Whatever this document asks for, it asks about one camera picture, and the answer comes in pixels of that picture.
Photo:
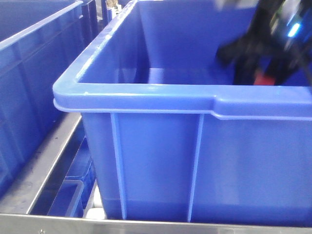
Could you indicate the blue bin left neighbour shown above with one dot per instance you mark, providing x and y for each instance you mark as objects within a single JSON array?
[{"x": 39, "y": 39}]

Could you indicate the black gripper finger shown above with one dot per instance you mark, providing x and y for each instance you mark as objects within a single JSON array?
[
  {"x": 243, "y": 70},
  {"x": 281, "y": 66}
]

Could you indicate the stainless steel shelf rack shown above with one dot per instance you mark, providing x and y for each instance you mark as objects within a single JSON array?
[{"x": 165, "y": 133}]

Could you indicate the red cube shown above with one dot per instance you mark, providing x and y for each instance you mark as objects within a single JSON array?
[{"x": 261, "y": 78}]

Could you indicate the large blue target bin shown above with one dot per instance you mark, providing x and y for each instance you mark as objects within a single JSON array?
[{"x": 171, "y": 137}]

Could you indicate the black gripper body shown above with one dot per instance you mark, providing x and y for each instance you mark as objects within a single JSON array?
[{"x": 280, "y": 30}]

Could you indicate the blue bin lower shelf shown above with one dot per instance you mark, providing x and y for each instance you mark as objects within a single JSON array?
[{"x": 68, "y": 189}]

